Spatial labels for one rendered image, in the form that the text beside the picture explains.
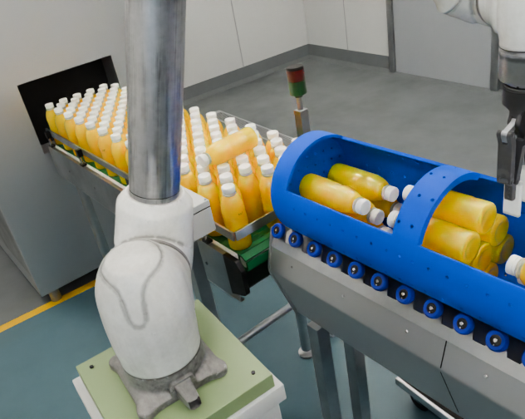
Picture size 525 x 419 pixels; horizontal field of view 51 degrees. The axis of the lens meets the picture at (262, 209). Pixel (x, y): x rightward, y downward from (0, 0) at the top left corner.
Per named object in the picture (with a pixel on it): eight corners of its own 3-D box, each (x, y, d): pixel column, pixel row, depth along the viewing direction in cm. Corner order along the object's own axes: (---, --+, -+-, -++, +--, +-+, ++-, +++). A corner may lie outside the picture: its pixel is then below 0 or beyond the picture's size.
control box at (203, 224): (187, 245, 152) (178, 214, 147) (153, 223, 167) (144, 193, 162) (216, 229, 157) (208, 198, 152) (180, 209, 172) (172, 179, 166)
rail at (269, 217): (237, 241, 159) (235, 233, 158) (235, 240, 160) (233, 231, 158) (334, 184, 178) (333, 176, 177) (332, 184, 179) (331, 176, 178)
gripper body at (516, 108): (537, 92, 82) (533, 149, 87) (566, 74, 86) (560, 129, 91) (491, 86, 88) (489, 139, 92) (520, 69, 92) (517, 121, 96)
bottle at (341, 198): (315, 197, 149) (367, 218, 136) (296, 199, 145) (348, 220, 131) (319, 172, 147) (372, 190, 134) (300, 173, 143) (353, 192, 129)
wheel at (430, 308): (443, 303, 117) (448, 303, 119) (425, 293, 121) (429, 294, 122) (435, 322, 118) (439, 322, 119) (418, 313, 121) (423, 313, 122)
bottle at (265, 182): (262, 224, 174) (251, 172, 165) (278, 215, 178) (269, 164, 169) (276, 232, 169) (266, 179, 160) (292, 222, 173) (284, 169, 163)
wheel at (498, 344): (510, 335, 106) (514, 335, 108) (488, 324, 110) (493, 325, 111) (501, 356, 107) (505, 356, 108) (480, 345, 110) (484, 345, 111)
